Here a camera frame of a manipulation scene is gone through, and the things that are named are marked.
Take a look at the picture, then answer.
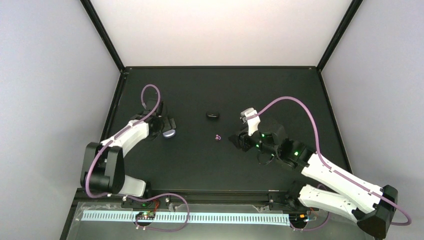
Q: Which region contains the electronics board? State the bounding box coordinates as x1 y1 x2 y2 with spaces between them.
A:
135 211 156 222
289 214 317 223

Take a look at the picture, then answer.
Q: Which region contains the left electronics board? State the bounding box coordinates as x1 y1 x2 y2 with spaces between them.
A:
135 211 156 222

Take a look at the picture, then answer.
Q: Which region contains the black frame post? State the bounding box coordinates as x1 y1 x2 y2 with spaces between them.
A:
316 0 363 73
80 0 125 72

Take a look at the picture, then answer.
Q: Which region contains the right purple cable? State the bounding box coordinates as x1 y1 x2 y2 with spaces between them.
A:
245 96 413 232

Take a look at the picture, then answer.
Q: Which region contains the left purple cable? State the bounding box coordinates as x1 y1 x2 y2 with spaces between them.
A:
84 84 162 199

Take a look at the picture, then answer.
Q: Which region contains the left black frame post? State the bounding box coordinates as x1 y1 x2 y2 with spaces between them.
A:
80 0 125 72

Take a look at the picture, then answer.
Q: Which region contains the lilac earbud charging case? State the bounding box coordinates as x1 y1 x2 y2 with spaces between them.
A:
162 129 176 139

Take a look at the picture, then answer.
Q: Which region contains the black earbud holder insert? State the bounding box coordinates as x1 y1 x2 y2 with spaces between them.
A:
205 111 220 120

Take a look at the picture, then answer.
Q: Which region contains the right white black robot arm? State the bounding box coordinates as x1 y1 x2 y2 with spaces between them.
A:
228 124 399 239

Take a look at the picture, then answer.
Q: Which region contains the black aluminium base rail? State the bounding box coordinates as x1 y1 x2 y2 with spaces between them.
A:
72 189 294 208

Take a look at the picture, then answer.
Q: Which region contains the white slotted cable duct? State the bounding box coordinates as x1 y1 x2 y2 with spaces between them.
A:
77 210 290 226

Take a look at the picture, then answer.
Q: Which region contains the right electronics board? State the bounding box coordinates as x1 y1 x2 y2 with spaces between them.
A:
289 214 317 223

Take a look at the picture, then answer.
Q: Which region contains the clear plastic sheet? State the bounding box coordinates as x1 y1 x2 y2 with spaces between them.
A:
66 202 375 240

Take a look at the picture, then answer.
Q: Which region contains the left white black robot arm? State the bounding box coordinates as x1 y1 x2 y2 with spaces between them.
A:
80 99 176 198

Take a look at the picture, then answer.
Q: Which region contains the right black frame post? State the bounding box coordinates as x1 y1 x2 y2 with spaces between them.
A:
316 0 363 73

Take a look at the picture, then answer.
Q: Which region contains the purple cable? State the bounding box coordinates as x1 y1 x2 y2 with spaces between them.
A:
245 96 413 232
84 84 162 199

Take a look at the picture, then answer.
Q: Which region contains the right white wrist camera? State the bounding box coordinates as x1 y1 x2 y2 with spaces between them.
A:
240 107 261 136

